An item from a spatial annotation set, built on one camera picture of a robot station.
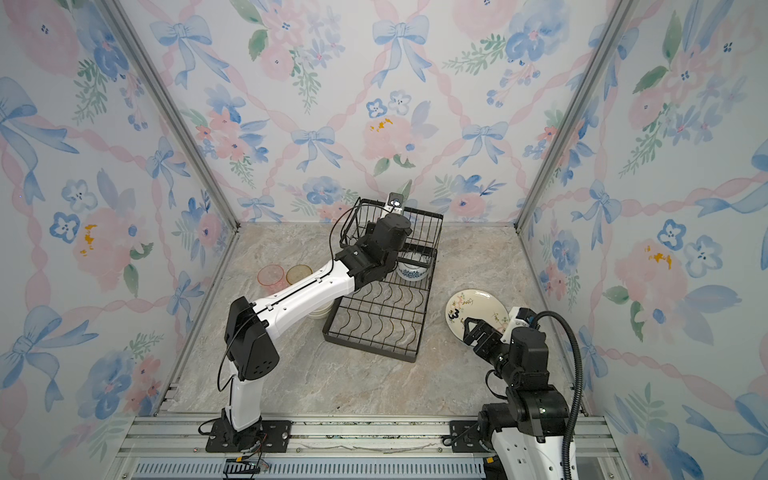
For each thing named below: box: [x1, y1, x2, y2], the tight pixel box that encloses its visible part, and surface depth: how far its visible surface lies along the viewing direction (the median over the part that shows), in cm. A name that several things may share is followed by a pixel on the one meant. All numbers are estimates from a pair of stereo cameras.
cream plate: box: [445, 289, 509, 340], surface depth 97 cm
